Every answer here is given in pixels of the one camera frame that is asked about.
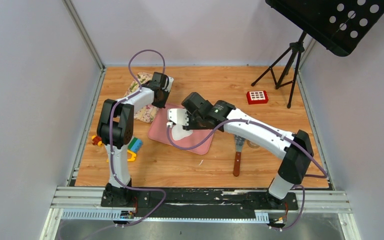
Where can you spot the red yellow toy piece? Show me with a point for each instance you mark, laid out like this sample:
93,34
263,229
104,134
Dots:
97,141

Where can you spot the black music stand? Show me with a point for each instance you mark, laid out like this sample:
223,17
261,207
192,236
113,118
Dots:
338,25

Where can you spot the floral cutting mat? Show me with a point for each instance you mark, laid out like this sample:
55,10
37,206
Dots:
148,113

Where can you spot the yellow triangular toy block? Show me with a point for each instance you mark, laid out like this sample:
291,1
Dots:
130,156

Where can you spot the white dough ball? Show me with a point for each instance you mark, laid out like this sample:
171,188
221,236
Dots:
178,133

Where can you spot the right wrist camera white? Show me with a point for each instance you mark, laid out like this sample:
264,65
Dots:
178,116

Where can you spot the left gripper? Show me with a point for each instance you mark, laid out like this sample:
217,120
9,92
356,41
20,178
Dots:
163,105

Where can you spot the blue green toy brick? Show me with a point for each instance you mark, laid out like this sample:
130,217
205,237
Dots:
135,145

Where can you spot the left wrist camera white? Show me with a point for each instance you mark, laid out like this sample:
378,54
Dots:
169,83

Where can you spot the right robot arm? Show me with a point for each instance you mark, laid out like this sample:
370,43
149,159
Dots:
294,149

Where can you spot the red grid box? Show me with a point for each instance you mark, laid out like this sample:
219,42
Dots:
257,97

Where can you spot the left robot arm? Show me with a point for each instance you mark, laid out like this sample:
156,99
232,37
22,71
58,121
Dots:
116,127

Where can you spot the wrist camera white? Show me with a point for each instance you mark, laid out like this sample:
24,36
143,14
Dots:
178,116
169,83

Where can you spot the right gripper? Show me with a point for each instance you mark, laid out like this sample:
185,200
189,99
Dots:
191,126

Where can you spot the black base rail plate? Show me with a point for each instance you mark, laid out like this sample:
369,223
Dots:
196,203

